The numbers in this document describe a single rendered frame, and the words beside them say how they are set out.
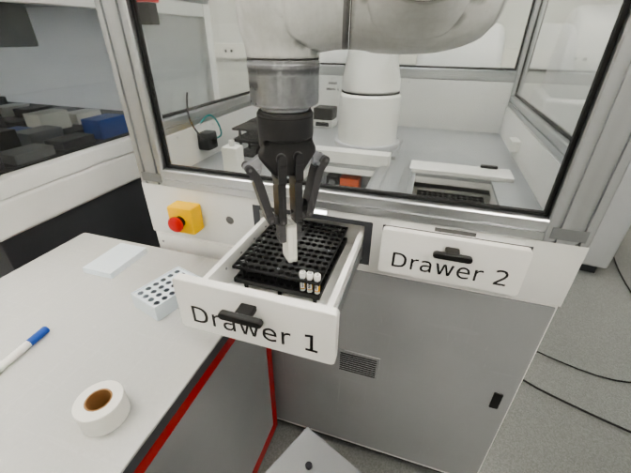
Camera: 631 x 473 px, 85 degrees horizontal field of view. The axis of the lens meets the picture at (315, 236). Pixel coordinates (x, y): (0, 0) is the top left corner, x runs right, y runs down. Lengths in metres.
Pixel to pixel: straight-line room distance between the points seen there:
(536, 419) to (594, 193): 1.14
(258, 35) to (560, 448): 1.62
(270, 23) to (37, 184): 0.96
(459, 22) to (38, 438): 0.78
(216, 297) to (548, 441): 1.40
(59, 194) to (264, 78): 0.96
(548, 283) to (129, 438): 0.80
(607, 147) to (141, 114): 0.93
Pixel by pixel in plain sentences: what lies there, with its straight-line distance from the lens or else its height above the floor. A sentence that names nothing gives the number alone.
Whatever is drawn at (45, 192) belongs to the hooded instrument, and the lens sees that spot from 1.27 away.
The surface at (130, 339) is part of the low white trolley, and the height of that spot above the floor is 0.76.
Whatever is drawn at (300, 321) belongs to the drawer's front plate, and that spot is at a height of 0.90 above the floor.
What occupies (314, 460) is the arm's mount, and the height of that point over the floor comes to 0.85.
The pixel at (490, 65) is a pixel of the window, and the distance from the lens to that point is 0.69.
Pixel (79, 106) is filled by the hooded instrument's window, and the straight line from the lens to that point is 1.36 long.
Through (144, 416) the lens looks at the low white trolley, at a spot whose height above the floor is 0.76.
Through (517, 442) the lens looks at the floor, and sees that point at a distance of 1.65.
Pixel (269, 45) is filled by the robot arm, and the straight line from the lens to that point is 0.44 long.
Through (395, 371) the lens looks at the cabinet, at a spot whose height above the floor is 0.48.
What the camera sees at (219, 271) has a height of 0.88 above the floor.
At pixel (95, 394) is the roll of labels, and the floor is 0.80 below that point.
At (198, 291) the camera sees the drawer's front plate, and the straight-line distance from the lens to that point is 0.61.
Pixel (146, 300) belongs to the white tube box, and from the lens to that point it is 0.82.
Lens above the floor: 1.28
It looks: 30 degrees down
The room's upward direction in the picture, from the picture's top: straight up
